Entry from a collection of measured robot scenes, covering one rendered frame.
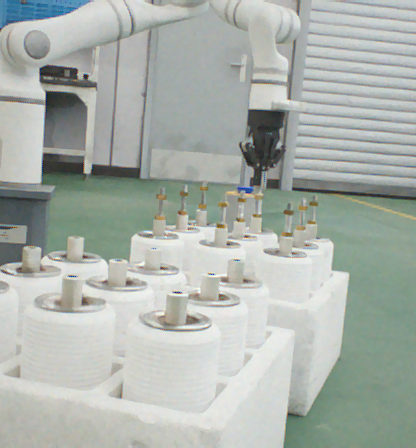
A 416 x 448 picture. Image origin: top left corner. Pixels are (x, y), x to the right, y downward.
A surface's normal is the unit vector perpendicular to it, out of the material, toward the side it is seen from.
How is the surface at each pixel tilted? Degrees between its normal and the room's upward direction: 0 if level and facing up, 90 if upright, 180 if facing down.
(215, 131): 90
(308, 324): 90
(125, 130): 90
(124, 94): 90
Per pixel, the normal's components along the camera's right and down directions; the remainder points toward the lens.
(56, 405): -0.29, 0.10
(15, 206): 0.15, 0.19
